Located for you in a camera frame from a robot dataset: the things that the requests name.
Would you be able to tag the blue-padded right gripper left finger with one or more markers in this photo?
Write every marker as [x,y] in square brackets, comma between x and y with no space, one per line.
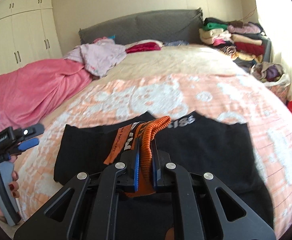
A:
[121,177]

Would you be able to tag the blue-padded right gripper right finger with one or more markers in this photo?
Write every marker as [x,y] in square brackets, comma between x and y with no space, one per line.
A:
[169,177]

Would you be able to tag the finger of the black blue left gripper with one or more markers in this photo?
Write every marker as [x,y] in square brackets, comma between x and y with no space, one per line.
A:
[30,137]

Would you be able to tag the black sweater with orange patches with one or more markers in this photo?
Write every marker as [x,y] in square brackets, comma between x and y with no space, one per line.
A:
[197,143]

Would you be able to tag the bag of mixed clothes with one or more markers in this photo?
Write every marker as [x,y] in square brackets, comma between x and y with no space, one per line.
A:
[270,74]

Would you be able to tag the stack of folded clothes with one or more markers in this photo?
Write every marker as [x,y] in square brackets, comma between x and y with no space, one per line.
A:
[246,43]

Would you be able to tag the pink blanket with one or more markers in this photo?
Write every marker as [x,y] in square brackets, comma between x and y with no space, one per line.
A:
[32,92]

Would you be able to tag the lilac crumpled garment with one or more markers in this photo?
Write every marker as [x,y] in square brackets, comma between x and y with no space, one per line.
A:
[98,58]

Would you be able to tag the peach white patterned bedspread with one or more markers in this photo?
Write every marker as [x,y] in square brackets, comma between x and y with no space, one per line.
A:
[173,81]

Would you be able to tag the red satin pillow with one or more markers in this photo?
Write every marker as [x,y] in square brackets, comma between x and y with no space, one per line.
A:
[143,46]

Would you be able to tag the grey quilted headboard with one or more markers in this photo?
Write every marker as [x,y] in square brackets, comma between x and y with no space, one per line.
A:
[161,25]

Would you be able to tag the floral storage box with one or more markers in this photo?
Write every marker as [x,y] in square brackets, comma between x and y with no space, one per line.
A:
[281,91]

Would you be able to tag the cream wardrobe with handles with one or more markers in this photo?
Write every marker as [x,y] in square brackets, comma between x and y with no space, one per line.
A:
[27,33]

